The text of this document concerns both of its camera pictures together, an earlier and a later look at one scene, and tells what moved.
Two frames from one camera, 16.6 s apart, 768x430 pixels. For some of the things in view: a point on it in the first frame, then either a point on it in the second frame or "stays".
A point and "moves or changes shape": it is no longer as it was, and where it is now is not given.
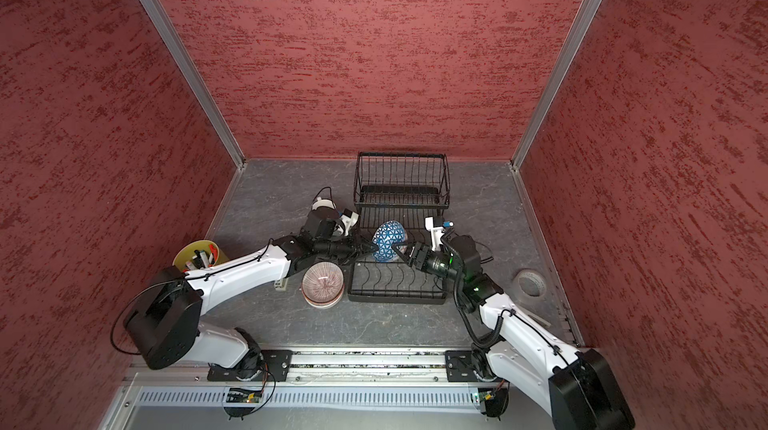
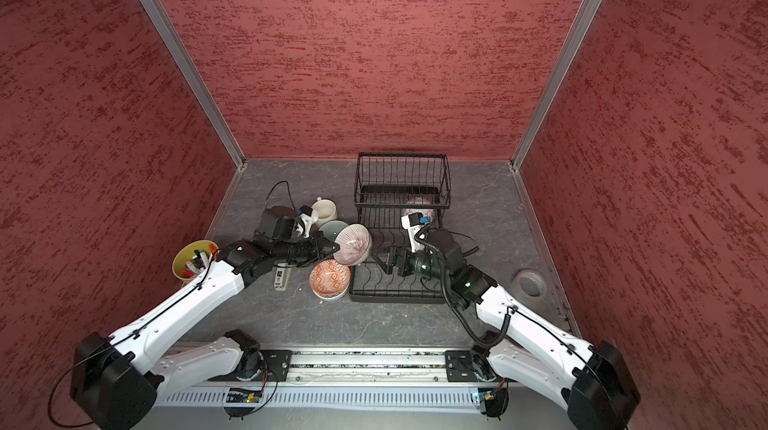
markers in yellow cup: [203, 259] stays
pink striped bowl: [322, 282] moves or changes shape
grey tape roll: [530, 283] stays
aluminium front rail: [305, 366] stays
